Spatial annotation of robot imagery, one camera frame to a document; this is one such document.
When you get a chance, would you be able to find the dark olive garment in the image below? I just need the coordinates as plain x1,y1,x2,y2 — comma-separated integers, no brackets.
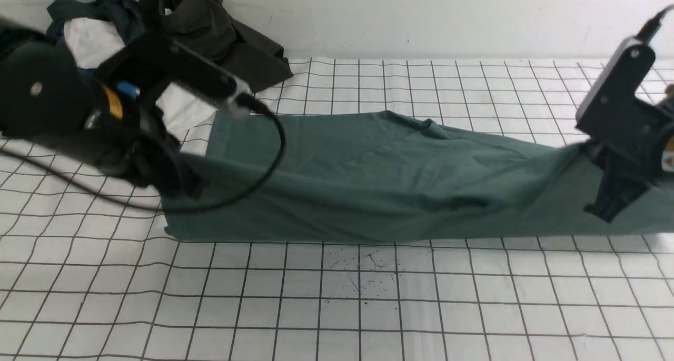
140,0,294,93

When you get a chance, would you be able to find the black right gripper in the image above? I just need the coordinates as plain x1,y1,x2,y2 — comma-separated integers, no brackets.
575,95,674,224

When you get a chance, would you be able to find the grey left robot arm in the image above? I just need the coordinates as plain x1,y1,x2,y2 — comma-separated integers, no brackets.
1,17,207,198

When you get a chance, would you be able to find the white garment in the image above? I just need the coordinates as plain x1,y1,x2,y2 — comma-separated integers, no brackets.
61,17,216,135

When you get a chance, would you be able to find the green long-sleeve shirt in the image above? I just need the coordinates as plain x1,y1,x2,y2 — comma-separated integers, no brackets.
166,111,672,244

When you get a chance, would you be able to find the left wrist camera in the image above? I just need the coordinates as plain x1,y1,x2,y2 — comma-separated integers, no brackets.
94,32,260,114

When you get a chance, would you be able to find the dark navy garment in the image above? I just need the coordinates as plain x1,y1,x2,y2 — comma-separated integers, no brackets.
46,0,146,44

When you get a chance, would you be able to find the white grid-pattern table cloth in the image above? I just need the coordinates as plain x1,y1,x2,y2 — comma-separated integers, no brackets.
1,57,673,360

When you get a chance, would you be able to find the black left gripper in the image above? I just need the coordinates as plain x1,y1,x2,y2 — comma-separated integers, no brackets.
79,76,205,198

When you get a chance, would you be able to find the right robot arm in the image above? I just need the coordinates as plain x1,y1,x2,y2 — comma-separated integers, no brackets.
576,93,672,223

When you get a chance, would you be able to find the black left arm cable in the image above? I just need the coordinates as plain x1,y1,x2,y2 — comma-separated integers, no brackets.
0,95,288,214

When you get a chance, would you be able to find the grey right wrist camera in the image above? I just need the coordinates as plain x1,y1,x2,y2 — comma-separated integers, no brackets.
576,36,656,122

